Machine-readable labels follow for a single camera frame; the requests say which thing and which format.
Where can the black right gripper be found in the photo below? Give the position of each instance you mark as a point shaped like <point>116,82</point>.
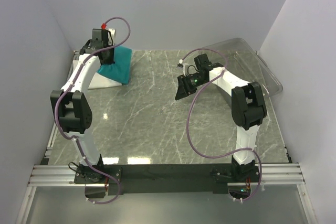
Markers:
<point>184,88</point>

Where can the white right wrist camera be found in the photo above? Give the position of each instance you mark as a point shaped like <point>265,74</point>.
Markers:
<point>184,66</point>

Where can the clear plastic bin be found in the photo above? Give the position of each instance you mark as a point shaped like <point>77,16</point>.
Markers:
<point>246,64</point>

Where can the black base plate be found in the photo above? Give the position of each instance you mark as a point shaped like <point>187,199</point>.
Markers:
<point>188,186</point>

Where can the aluminium front rail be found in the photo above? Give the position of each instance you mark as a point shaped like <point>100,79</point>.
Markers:
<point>62,175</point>

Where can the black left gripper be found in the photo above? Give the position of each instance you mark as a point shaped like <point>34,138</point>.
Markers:
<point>111,60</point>

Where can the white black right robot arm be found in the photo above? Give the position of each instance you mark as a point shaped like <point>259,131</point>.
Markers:
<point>248,108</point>

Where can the teal t-shirt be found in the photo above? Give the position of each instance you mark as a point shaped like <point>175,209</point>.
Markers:
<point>119,71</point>

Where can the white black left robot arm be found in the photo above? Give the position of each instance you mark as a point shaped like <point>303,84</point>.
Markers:
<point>73,115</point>

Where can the folded white t-shirt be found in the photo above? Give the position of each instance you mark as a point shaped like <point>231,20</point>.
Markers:
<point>102,82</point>

